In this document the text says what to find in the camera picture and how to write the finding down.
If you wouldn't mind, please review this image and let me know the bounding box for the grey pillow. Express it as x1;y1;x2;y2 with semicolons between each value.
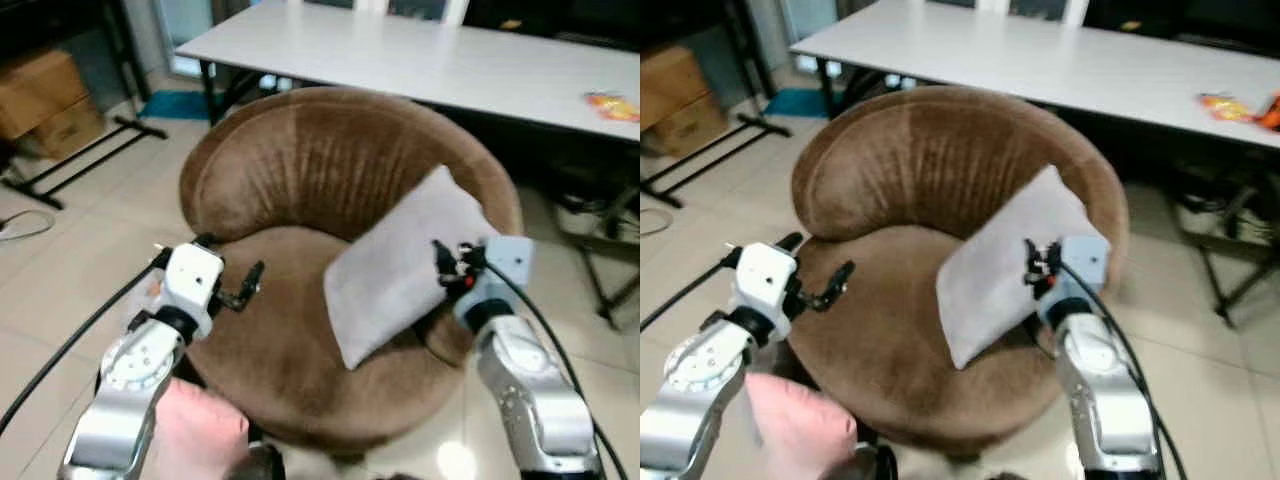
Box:
935;164;1091;371
323;165;501;371

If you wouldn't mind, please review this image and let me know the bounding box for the brown round sofa chair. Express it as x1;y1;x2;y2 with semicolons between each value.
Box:
179;86;525;453
790;85;1132;453

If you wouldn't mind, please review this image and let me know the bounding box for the teal floor mat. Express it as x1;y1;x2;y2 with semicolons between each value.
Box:
136;90;212;124
761;87;831;120

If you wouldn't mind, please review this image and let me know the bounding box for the pink pillow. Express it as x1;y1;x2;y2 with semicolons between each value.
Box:
744;372;860;480
148;377;252;480

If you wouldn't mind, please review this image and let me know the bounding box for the small cardboard box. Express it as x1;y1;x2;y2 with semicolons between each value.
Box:
650;94;730;157
28;95;107;160

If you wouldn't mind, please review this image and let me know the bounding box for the long white table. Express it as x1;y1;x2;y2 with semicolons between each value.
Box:
174;0;641;143
789;0;1280;151

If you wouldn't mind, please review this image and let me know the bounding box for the large cardboard box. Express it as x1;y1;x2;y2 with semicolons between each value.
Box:
640;44;712;131
0;48;92;142

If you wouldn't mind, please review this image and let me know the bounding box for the orange snack packet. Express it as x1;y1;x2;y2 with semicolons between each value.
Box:
1197;92;1257;124
584;91;641;124

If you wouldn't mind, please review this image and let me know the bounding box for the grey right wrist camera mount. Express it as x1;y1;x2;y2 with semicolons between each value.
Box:
1040;235;1112;313
455;236;535;323

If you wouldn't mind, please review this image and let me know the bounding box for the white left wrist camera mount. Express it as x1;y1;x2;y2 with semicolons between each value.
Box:
729;241;802;323
158;242;227;323

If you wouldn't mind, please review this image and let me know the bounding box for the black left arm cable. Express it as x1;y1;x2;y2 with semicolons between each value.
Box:
640;248;743;332
0;248;173;433

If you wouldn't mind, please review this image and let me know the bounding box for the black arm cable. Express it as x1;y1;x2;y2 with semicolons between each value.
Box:
640;248;743;332
0;248;173;433
484;260;630;480
1060;260;1192;480

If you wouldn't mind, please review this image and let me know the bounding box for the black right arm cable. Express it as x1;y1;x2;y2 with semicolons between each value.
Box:
1060;260;1192;480
484;260;630;480

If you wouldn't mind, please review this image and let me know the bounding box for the black metal rack frame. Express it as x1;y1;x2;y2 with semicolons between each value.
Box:
640;0;793;209
0;0;170;211

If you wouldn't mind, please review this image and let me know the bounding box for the black folding chair frame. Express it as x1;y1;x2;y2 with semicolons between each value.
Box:
543;150;641;332
1163;158;1280;328

